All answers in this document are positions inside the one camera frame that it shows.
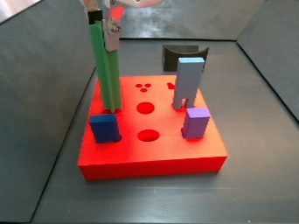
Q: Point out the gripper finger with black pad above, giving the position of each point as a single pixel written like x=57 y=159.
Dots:
x=95 y=12

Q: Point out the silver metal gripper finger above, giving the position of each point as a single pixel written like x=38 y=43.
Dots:
x=111 y=24

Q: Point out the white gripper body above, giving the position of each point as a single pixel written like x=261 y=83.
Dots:
x=134 y=3

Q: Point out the green star-shaped peg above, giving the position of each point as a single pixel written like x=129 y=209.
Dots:
x=107 y=68

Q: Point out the red shape-sorting board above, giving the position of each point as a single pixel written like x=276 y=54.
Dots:
x=153 y=148

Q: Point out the light blue arch peg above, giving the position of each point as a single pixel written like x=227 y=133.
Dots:
x=187 y=82

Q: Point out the dark blue block peg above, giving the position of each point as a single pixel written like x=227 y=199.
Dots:
x=105 y=128

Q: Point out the purple block peg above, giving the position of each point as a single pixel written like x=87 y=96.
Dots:
x=195 y=122

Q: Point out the black curved holder bracket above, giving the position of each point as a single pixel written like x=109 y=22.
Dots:
x=173 y=52

